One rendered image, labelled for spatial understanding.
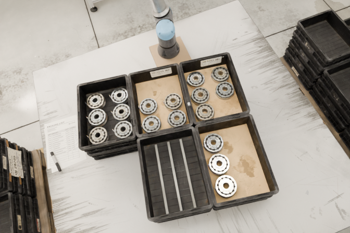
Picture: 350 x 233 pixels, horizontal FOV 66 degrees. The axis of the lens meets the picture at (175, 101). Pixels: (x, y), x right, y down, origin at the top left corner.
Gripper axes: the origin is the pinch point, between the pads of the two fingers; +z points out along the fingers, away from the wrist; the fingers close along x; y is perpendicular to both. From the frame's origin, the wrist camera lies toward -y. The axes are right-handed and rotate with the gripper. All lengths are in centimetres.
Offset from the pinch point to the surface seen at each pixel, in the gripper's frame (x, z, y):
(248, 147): -29, 26, 91
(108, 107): -92, 27, 39
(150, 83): -63, 27, 33
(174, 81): -50, 27, 38
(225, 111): -30, 26, 67
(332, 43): 76, 60, 35
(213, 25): -5.8, 39.7, -3.1
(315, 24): 75, 60, 13
